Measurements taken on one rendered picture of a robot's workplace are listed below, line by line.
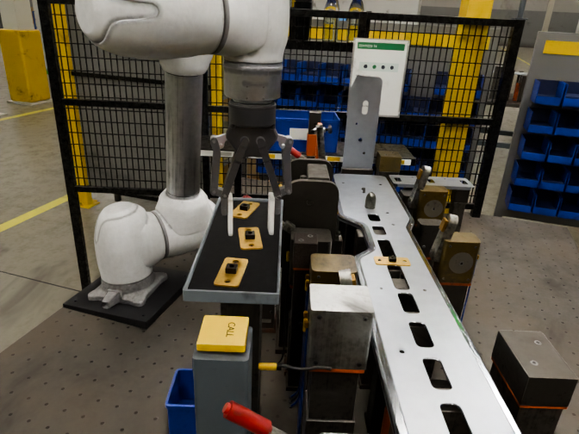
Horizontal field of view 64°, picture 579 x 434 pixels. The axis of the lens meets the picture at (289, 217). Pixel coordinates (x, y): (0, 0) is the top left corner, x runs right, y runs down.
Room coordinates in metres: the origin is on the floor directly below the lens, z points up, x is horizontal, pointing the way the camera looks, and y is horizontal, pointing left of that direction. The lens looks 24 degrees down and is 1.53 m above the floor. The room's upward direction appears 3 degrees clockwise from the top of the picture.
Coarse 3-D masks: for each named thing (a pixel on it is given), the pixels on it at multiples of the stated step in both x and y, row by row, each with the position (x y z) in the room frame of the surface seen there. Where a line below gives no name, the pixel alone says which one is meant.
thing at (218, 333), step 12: (204, 324) 0.49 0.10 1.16; (216, 324) 0.49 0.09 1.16; (228, 324) 0.50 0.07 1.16; (240, 324) 0.50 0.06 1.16; (204, 336) 0.47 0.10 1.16; (216, 336) 0.47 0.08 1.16; (228, 336) 0.47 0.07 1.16; (240, 336) 0.47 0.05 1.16; (204, 348) 0.45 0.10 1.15; (216, 348) 0.46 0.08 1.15; (228, 348) 0.46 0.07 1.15; (240, 348) 0.46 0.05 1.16
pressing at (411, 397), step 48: (384, 192) 1.46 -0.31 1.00; (384, 240) 1.10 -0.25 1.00; (384, 288) 0.86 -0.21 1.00; (432, 288) 0.87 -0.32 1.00; (384, 336) 0.70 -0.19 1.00; (432, 336) 0.70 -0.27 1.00; (384, 384) 0.57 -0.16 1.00; (480, 384) 0.58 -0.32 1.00; (432, 432) 0.48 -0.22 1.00; (480, 432) 0.49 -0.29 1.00
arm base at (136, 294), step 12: (156, 276) 1.27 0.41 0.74; (96, 288) 1.20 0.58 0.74; (108, 288) 1.17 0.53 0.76; (120, 288) 1.16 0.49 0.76; (132, 288) 1.17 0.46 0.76; (144, 288) 1.19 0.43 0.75; (96, 300) 1.17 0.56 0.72; (108, 300) 1.12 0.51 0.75; (120, 300) 1.15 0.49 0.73; (132, 300) 1.15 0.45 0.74; (144, 300) 1.15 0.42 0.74
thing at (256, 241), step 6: (240, 228) 0.78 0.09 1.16; (246, 228) 0.78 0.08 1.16; (252, 228) 0.78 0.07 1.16; (240, 234) 0.75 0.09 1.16; (246, 234) 0.74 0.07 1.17; (252, 234) 0.74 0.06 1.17; (258, 234) 0.76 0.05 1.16; (240, 240) 0.73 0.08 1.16; (246, 240) 0.73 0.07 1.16; (252, 240) 0.73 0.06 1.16; (258, 240) 0.73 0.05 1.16; (240, 246) 0.71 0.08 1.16; (246, 246) 0.71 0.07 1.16; (252, 246) 0.71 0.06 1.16; (258, 246) 0.71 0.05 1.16
